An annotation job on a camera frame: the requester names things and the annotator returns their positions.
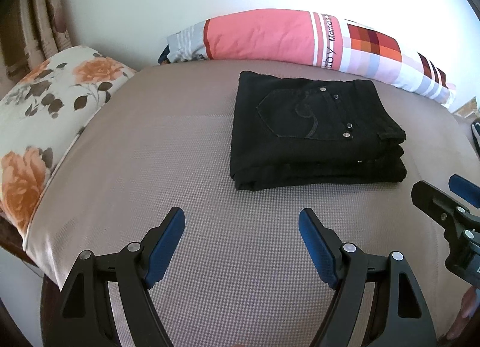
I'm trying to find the beige mattress cover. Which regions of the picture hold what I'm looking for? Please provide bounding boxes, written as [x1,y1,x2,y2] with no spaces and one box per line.
[26,60,479,346]

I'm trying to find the floral orange white pillow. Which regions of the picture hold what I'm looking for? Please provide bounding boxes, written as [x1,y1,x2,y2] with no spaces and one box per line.
[1,46,136,241]

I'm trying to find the black denim pants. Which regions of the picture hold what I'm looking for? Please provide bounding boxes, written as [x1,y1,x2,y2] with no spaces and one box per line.
[229,71,407,191]

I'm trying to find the right hand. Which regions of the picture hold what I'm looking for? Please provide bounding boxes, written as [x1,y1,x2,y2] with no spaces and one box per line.
[446,286,479,340]

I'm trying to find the pink striped long pillow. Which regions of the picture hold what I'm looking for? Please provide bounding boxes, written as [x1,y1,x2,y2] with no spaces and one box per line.
[158,9,456,107]

